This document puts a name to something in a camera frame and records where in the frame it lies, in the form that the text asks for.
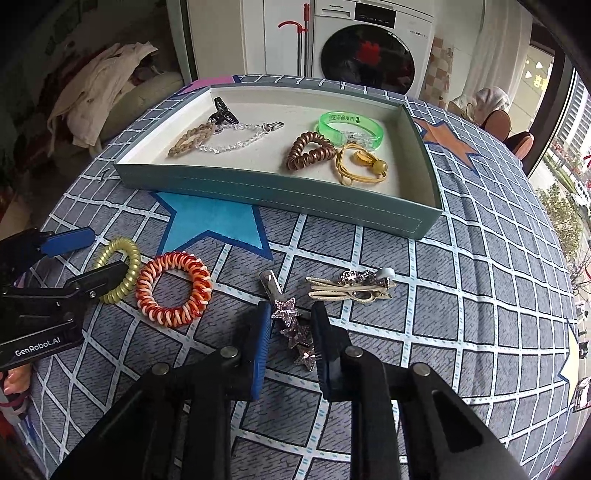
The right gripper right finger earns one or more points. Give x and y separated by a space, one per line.
329 342

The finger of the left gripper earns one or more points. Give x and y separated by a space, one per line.
54 244
95 283

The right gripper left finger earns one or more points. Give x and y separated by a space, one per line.
252 341

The purple star hair clip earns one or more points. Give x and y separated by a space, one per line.
298 334

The beige hair clip with charms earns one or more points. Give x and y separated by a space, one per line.
364 287

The teal jewelry tray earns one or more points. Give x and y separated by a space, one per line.
254 144

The left hand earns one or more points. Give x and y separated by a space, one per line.
15 385

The cream jacket on sofa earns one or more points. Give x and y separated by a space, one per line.
87 100

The green sofa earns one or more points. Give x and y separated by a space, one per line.
137 101

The green translucent bangle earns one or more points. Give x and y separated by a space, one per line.
343 127

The white cabinet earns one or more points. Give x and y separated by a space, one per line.
241 37

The checkered hanging towel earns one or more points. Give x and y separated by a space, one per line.
437 80

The brown chair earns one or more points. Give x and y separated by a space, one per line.
520 144
498 124

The white cloth on chair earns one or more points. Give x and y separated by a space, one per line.
477 108

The white washing machine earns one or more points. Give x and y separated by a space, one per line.
378 44

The red handled mop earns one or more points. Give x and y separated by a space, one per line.
302 28

